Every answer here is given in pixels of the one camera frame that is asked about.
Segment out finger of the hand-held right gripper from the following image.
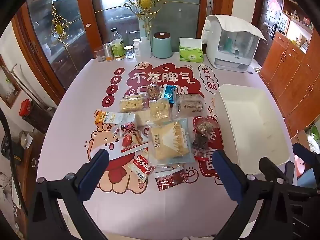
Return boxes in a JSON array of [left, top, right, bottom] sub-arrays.
[[292, 142, 320, 174], [259, 156, 293, 180]]

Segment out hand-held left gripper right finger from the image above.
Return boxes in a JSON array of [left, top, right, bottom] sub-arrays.
[[212, 150, 292, 240]]

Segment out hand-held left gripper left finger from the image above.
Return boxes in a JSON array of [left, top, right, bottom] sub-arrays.
[[31, 149, 110, 240]]

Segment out dark nut bar red packet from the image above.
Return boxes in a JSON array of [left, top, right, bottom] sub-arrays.
[[192, 117, 218, 161]]

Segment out red white wafer packet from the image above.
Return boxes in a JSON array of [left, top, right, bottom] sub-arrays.
[[127, 150, 156, 183]]

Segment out pink strawberry pastry packet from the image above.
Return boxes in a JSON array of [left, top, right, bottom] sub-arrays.
[[112, 121, 148, 153]]

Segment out white plastic storage bin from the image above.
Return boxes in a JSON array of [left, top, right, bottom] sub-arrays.
[[214, 83, 291, 176]]

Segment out orange white snack packet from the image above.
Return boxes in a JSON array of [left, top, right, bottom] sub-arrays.
[[94, 109, 135, 126]]

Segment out dark red snack packet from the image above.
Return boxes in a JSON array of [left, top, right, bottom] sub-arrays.
[[154, 168, 188, 192]]

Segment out large mountain print cake packet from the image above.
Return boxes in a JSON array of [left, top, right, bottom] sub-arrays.
[[147, 121, 196, 166]]

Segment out beige paper snack packet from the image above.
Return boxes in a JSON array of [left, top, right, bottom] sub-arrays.
[[135, 111, 151, 128]]

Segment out clear yellow cracker packet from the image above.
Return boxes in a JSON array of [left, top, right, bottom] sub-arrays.
[[149, 98, 171, 126], [118, 94, 146, 113]]

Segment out clear brown cake packet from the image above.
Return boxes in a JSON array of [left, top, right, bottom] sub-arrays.
[[174, 94, 206, 118]]

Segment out brown nut bar packet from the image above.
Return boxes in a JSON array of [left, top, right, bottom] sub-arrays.
[[146, 83, 161, 99]]

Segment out blue snack packet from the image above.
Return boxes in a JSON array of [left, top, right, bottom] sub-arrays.
[[161, 85, 177, 104]]

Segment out pink plastic bucket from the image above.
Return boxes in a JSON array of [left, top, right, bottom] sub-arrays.
[[296, 154, 313, 178]]

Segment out cardboard box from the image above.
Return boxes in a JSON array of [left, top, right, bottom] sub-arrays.
[[291, 129, 311, 151]]

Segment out pink printed tablecloth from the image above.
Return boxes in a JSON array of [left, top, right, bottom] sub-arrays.
[[35, 52, 298, 240]]

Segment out orange wooden cabinet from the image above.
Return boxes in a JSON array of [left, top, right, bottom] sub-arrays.
[[259, 29, 320, 130]]

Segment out red plastic container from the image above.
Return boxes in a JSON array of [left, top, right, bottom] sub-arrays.
[[19, 99, 33, 117]]

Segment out clear drinking glass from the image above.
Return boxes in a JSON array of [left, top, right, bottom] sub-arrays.
[[94, 47, 107, 63]]

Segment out metal drink can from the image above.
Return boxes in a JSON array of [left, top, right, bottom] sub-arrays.
[[103, 42, 115, 62]]

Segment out white countertop sterilizer cabinet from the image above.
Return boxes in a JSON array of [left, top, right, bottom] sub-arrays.
[[201, 14, 267, 73]]

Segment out small glass jar white lid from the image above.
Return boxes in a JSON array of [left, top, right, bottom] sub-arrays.
[[124, 45, 135, 59]]

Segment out green tissue box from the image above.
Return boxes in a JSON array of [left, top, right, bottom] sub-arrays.
[[179, 37, 204, 63]]

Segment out green label glass bottle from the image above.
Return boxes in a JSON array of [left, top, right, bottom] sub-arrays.
[[110, 28, 126, 61]]

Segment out white pill bottle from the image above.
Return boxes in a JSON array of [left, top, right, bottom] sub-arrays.
[[133, 38, 142, 56]]

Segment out white plastic bottle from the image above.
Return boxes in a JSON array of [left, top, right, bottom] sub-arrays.
[[140, 36, 152, 57]]

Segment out dark brown wooden door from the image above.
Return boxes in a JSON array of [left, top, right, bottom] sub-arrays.
[[251, 0, 285, 68]]

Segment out teal canister brown lid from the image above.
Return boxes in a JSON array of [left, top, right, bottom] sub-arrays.
[[152, 32, 173, 59]]

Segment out glass door gold ornament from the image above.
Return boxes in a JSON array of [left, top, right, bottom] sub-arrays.
[[14, 0, 101, 98], [89, 0, 203, 58]]

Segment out wooden picture frame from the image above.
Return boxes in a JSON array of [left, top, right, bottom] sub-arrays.
[[0, 54, 22, 109]]

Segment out wall shelf with trinkets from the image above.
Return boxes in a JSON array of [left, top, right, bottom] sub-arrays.
[[282, 0, 314, 53]]

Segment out silver door handle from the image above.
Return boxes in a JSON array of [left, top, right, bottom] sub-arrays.
[[206, 0, 216, 16]]

